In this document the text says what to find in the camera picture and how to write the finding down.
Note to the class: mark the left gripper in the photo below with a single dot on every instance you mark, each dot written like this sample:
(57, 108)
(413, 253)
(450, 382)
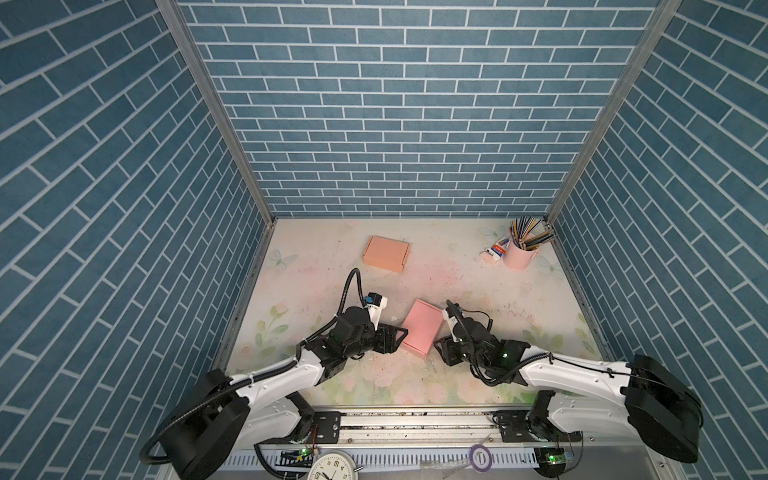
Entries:
(391, 345)

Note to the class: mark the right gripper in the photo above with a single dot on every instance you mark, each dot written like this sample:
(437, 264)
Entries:
(445, 346)

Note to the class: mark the pink paper box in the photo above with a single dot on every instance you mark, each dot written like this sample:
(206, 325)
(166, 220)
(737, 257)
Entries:
(423, 323)

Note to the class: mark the orange paper box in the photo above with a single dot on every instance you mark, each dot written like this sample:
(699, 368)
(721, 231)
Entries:
(387, 254)

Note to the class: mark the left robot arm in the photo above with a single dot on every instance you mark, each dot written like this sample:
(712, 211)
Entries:
(222, 414)

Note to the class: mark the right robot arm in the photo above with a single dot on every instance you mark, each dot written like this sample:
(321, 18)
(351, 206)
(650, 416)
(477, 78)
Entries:
(636, 399)

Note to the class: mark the pink pencil cup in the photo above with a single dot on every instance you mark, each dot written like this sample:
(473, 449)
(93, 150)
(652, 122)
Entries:
(517, 259)

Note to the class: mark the coloured pencils bundle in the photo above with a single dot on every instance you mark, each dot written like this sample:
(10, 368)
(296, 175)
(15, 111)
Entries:
(529, 233)

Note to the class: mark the white analog clock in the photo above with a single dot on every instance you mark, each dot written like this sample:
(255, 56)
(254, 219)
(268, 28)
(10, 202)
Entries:
(334, 465)

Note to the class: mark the purple tape roll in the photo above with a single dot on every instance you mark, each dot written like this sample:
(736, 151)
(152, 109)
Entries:
(480, 458)

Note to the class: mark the green lit circuit board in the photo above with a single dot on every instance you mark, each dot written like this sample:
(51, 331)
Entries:
(552, 462)

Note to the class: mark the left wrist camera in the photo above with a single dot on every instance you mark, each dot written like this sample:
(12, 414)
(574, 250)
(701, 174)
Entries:
(375, 303)

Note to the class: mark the aluminium rail frame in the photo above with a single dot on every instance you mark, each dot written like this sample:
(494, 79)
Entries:
(389, 439)

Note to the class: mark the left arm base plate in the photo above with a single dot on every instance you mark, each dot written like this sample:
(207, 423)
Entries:
(322, 427)

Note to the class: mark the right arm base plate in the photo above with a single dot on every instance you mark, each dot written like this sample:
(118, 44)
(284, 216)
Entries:
(517, 426)

